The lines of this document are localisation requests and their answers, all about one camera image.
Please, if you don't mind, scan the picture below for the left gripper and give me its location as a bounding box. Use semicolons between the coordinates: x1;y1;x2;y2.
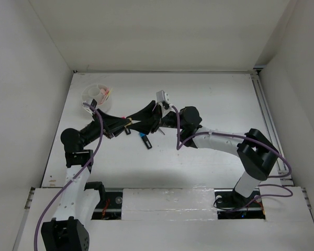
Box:
80;109;130;148

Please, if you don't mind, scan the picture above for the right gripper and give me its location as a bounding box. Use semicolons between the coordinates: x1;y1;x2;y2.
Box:
127;99;186;134

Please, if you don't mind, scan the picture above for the pink cap black highlighter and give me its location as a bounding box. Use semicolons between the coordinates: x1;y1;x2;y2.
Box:
125;128;131;135

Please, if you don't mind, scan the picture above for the blue cap black highlighter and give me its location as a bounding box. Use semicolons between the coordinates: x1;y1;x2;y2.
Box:
139;133;152;150

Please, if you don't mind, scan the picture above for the pink clear pen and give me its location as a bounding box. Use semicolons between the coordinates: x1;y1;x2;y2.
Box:
100;88;109;104

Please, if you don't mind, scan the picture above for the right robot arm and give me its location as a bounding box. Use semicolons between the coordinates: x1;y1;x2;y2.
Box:
129;101;278;207

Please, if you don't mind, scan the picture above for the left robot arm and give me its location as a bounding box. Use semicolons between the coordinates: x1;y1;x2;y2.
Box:
35;108;131;250

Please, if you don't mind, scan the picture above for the white round divided container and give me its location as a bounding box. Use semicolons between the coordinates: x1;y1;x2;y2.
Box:
81;84;112;113

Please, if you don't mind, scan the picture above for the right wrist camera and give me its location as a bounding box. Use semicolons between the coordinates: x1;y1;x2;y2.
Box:
156;90;170;109

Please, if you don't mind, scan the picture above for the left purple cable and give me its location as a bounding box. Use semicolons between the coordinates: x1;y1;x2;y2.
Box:
34;102;105;251

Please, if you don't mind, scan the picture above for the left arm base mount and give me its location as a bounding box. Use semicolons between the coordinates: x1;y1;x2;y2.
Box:
72;180;124;220

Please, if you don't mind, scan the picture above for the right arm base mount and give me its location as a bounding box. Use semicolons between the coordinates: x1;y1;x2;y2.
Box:
213;188;265;220

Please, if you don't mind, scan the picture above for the aluminium frame rail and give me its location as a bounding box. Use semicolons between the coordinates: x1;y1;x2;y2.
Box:
250;68;295;187

